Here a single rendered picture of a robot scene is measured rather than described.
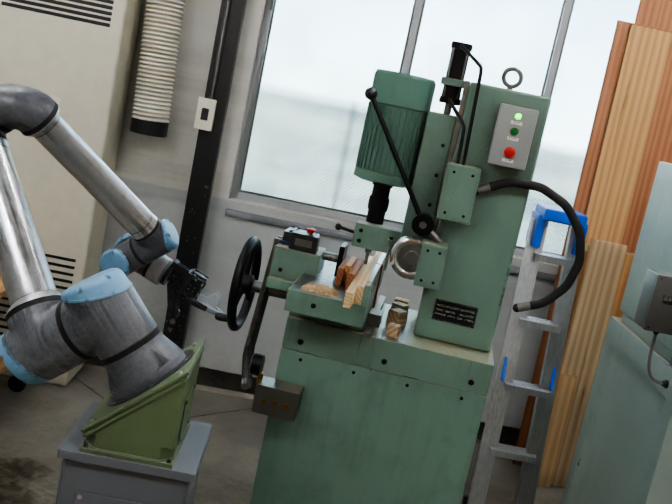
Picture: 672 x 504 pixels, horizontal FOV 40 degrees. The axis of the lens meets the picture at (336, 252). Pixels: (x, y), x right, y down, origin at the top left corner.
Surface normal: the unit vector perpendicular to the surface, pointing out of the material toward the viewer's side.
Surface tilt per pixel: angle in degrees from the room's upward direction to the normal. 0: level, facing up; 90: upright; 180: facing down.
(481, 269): 90
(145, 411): 90
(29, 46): 90
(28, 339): 76
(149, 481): 90
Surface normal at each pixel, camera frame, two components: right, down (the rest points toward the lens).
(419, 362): -0.13, 0.15
